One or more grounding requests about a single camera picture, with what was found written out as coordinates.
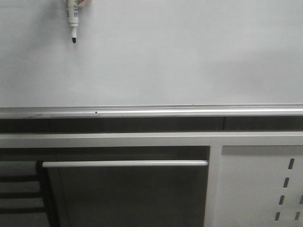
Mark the white marker with black tip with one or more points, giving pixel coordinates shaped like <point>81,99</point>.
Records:
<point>73,20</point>

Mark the white perforated metal panel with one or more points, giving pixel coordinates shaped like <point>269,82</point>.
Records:
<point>260,186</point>

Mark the white whiteboard with aluminium frame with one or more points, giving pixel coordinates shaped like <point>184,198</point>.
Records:
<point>152,58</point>

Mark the white metal table frame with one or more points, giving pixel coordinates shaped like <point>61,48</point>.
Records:
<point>215,140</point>

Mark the white horizontal rail bar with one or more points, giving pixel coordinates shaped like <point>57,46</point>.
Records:
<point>120,163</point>

